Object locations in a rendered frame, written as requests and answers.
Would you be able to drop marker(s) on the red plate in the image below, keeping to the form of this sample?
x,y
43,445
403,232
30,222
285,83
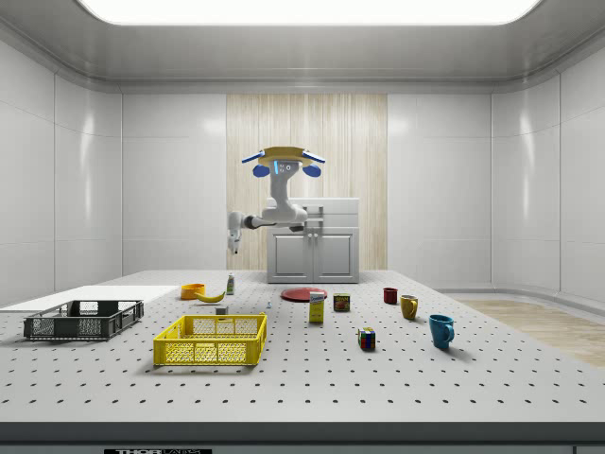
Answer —
x,y
298,295

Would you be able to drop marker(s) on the yellow and white box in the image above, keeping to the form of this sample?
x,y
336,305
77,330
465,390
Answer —
x,y
317,309

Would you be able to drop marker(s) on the small white bottle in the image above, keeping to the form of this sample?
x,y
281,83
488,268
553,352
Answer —
x,y
230,286

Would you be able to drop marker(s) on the blue mug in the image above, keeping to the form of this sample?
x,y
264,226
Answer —
x,y
440,332

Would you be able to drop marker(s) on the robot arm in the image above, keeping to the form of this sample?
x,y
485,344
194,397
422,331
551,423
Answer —
x,y
280,198

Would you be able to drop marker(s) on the dark grey basket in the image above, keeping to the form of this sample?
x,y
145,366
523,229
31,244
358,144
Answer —
x,y
38,327

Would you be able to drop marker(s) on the yellow basket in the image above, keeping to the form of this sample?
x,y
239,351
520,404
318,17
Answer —
x,y
208,352

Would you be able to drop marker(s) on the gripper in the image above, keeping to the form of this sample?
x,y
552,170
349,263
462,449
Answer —
x,y
233,242

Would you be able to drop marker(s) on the white cabinet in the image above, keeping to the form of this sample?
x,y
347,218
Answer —
x,y
312,255

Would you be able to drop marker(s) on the puzzle cube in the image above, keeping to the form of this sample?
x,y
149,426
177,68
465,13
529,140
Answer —
x,y
367,339

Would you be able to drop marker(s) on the yellow bowl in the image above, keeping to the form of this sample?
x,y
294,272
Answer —
x,y
191,292

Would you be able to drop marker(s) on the grey cube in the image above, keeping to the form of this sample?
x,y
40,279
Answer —
x,y
222,311

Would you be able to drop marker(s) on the flat-sided can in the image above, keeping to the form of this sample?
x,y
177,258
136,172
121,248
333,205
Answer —
x,y
341,302

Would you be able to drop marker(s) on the yellow mug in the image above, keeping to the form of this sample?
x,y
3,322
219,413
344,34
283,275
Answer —
x,y
408,308

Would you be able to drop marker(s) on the red mug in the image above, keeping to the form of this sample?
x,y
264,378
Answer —
x,y
390,296

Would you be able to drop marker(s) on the banana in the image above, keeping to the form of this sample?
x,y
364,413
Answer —
x,y
210,298

